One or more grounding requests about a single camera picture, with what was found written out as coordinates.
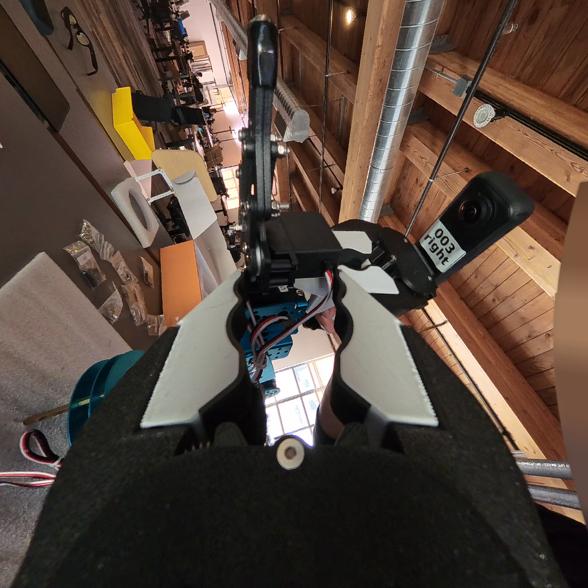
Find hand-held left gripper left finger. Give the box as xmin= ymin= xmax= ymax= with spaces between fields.
xmin=139 ymin=270 xmax=258 ymax=453

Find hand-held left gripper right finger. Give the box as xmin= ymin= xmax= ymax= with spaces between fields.
xmin=331 ymin=270 xmax=439 ymax=448

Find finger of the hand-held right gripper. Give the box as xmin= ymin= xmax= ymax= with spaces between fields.
xmin=296 ymin=267 xmax=399 ymax=296
xmin=332 ymin=230 xmax=376 ymax=254

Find blue toy robot arm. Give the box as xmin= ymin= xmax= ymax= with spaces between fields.
xmin=68 ymin=14 xmax=343 ymax=446

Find person's right forearm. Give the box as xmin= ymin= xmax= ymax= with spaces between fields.
xmin=315 ymin=383 xmax=348 ymax=445

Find orange white cardboard box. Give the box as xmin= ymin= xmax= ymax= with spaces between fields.
xmin=124 ymin=158 xmax=243 ymax=328

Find black ceiling rod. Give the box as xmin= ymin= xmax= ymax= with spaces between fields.
xmin=404 ymin=0 xmax=520 ymax=237

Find large office window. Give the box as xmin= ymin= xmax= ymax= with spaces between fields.
xmin=264 ymin=354 xmax=337 ymax=447

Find scattered clear screw bags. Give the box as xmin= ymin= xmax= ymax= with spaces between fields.
xmin=63 ymin=220 xmax=170 ymax=337

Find white foam sheet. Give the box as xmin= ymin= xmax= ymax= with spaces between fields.
xmin=0 ymin=252 xmax=135 ymax=588

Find brass rod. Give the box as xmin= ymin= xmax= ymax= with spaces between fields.
xmin=23 ymin=404 xmax=74 ymax=425

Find clear acrylic stand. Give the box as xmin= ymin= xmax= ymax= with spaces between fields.
xmin=133 ymin=169 xmax=175 ymax=204

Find light wooden chair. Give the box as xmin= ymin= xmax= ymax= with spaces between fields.
xmin=151 ymin=149 xmax=220 ymax=203

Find grey metal pipe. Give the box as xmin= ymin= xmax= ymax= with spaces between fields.
xmin=528 ymin=486 xmax=582 ymax=509
xmin=514 ymin=459 xmax=572 ymax=479

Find yellow plastic tray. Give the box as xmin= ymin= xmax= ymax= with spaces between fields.
xmin=111 ymin=87 xmax=156 ymax=160

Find rows of office workstations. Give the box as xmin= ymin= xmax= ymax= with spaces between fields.
xmin=133 ymin=0 xmax=244 ymax=148

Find person's black shirt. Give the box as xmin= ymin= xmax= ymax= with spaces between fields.
xmin=537 ymin=503 xmax=588 ymax=588

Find black eyeglasses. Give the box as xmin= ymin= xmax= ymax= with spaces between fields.
xmin=61 ymin=6 xmax=99 ymax=77

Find dark blue glasses case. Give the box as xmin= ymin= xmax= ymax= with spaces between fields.
xmin=28 ymin=0 xmax=55 ymax=36

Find red white black servo cable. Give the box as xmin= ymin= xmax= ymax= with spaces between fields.
xmin=0 ymin=428 xmax=63 ymax=488
xmin=247 ymin=271 xmax=336 ymax=383

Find silver spiral ventilation duct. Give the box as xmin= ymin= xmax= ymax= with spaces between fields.
xmin=358 ymin=0 xmax=445 ymax=224

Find wide silver ventilation duct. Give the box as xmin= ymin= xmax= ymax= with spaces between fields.
xmin=273 ymin=77 xmax=311 ymax=143

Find white foam ring block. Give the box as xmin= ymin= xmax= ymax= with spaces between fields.
xmin=111 ymin=178 xmax=160 ymax=249

